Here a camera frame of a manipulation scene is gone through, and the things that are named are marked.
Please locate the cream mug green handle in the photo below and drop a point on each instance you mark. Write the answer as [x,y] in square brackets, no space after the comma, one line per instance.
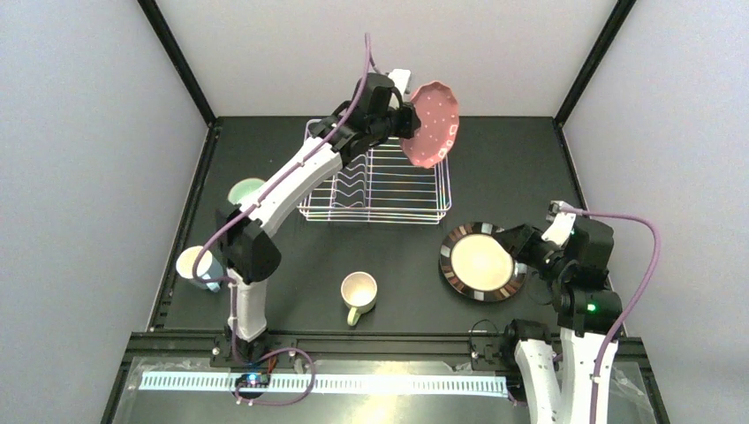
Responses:
[358,291]

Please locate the pink polka dot plate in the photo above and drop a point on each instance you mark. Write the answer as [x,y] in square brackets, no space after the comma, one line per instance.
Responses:
[437,109]

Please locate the black right frame post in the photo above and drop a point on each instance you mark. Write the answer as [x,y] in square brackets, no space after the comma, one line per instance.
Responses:
[605,38]

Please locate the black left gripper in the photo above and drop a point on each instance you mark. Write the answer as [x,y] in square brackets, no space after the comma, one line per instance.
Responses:
[406,122]

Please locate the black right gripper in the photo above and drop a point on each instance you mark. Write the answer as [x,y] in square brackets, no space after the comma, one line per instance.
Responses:
[517,241]

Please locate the black left frame post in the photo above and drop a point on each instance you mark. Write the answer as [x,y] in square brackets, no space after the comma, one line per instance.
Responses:
[169,42]

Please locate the white mug blue handle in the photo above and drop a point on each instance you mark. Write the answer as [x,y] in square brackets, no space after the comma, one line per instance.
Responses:
[203,272]

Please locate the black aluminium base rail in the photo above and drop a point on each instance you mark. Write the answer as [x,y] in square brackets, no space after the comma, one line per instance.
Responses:
[451,348]

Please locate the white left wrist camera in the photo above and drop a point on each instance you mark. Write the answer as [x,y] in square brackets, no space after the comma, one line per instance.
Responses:
[402,79]

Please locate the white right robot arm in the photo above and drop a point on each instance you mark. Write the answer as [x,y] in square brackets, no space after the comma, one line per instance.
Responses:
[571,256]

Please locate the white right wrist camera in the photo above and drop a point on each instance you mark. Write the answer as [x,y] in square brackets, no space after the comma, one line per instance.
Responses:
[561,218]

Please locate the white LED light strip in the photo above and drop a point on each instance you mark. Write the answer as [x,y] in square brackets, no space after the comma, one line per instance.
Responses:
[453,385]

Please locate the green celadon bowl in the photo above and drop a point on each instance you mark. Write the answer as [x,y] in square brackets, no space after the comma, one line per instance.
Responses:
[244,188]

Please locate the dark striped plate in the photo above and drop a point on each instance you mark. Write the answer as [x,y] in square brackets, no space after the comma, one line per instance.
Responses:
[474,264]

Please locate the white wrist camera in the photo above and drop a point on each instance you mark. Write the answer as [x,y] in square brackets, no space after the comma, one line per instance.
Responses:
[561,218]
[402,79]

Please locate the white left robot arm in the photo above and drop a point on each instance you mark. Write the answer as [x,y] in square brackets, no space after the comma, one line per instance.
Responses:
[377,112]

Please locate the black frame post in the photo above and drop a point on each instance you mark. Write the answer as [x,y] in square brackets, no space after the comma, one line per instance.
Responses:
[169,42]
[605,38]

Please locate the white wire dish rack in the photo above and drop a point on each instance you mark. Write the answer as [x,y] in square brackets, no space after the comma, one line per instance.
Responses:
[382,186]

